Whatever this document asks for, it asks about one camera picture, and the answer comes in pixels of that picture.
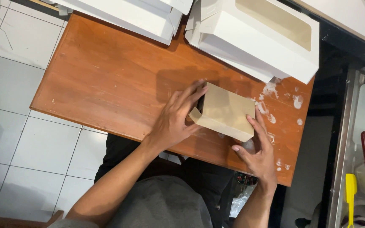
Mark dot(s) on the brown cardboard box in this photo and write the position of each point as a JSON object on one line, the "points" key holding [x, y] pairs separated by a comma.
{"points": [[227, 112]]}

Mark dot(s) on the person's black trousers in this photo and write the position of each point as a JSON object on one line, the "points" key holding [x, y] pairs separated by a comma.
{"points": [[198, 177]]}

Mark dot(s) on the person's left hand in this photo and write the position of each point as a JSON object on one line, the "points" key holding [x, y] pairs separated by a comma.
{"points": [[169, 120]]}

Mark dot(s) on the person's grey shirt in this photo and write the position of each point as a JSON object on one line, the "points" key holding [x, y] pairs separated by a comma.
{"points": [[160, 202]]}

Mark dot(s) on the stack of white flat boxes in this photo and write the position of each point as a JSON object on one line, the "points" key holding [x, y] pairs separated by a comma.
{"points": [[128, 15]]}

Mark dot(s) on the clear plastic bag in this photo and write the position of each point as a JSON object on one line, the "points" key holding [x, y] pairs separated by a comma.
{"points": [[242, 196]]}

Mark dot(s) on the glass display cabinet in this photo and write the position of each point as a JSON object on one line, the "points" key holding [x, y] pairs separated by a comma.
{"points": [[344, 142]]}

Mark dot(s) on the person's right hand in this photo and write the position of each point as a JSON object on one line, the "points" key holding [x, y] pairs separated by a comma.
{"points": [[261, 158]]}

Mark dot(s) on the white countertop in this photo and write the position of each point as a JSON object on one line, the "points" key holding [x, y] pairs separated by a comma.
{"points": [[347, 15]]}

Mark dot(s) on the stack of white window boxes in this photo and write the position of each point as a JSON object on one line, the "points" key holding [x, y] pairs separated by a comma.
{"points": [[258, 34]]}

